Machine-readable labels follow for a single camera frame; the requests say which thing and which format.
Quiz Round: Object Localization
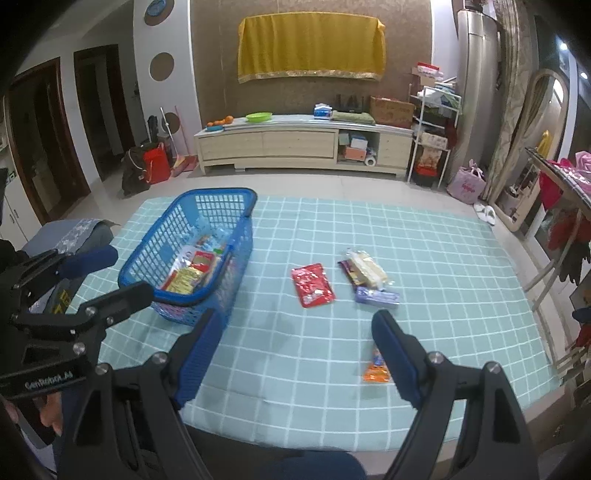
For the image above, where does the red handled broom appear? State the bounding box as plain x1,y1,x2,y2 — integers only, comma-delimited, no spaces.
172,105,200,176

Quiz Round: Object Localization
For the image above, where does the blue plastic basket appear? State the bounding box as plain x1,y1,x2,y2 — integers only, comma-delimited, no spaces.
117,187,258,328

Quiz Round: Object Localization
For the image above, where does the black bag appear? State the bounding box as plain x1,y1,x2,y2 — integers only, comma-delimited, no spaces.
121,148,153,197

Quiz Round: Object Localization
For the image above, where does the white and green snack packet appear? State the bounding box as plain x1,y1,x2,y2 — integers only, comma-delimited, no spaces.
168,244,207,296

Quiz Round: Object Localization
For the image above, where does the round brown wall disc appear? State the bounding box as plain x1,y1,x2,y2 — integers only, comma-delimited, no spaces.
148,52,175,81

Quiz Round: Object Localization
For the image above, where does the silver standing air conditioner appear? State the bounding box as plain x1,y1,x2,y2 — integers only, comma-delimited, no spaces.
457,9,502,176

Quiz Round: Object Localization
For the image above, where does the teal checked tablecloth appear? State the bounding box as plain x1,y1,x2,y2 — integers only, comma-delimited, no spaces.
69,195,566,453

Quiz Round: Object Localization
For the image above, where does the pink bag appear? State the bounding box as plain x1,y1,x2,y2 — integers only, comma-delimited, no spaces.
447,159,487,204

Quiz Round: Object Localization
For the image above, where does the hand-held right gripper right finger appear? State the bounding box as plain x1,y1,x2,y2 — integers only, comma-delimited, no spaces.
372,309,541,480

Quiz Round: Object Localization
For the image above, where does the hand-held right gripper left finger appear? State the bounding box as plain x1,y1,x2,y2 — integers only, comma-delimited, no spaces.
58,308,225,480

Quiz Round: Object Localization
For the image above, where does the white metal shelf rack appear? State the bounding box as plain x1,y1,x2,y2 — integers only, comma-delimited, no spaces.
406,62,462,190

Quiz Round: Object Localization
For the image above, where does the cream low cabinet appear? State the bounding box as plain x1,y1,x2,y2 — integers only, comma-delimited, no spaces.
194,114,414,180

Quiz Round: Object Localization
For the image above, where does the small orange snack packet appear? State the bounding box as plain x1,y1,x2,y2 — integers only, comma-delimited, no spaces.
362,348,391,384

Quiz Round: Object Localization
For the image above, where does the purple snack packet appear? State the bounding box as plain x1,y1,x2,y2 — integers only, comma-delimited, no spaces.
355,286,400,306

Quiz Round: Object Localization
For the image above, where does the grey covered chair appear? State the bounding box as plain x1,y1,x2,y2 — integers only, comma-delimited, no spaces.
23,218,121,324

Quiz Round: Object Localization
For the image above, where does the dark wooden door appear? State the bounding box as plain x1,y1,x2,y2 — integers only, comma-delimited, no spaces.
4,58,90,227
74,44,137,183

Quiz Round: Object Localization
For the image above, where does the red bag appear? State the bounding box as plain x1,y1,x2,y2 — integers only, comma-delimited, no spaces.
142,143,172,184

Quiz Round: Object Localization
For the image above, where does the red garment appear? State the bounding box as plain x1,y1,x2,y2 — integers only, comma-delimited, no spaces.
538,173,591,287

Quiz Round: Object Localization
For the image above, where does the yellow fringed cloth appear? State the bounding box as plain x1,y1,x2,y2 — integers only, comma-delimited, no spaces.
238,14,386,84

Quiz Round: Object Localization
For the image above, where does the red snack packet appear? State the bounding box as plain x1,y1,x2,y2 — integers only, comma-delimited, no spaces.
291,263,335,308

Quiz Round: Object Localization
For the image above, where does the white handled mop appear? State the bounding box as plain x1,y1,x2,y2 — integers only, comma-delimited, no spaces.
159,107,178,155

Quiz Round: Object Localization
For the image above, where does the round wall clock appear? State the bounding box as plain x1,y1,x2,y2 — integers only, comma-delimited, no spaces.
143,0,174,19

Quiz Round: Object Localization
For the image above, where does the brown cardboard box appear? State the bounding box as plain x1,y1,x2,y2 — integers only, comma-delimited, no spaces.
369,96,415,129

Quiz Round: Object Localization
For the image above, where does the green cushion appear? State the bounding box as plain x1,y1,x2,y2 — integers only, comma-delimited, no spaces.
331,111,375,124

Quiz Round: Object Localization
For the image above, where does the person's left hand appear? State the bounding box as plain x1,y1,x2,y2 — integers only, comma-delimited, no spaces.
39,392,65,437

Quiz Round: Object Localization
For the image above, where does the cream framed standing mirror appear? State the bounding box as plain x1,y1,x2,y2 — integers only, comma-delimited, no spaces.
496,69,570,232

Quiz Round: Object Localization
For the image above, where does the clear blue-white snack packet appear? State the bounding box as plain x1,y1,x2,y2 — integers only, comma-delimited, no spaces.
196,231,232,250

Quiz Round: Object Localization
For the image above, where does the patterned curtain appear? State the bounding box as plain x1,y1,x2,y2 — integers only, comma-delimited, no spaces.
489,0,541,199

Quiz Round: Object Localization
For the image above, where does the yellow wafer packet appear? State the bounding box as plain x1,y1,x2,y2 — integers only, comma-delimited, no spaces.
339,249,395,289

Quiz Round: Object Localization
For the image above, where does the person's blue trouser leg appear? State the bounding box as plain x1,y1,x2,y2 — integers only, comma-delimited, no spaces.
259,450,368,480

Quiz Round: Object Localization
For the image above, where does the green cracker packet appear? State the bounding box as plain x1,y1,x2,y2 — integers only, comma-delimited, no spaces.
189,250,223,274

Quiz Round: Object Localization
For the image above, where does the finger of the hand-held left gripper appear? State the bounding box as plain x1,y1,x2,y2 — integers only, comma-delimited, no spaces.
13,281,154,363
10,244,120,317

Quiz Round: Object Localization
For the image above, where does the white cupboard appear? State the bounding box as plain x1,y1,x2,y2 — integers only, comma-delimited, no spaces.
0,152,42,250

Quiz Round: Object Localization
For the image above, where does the pink garment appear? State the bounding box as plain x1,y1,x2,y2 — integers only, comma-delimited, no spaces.
558,150,591,195

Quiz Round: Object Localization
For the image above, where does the clothes drying rack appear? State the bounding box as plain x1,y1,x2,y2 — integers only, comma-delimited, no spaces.
524,147,591,384

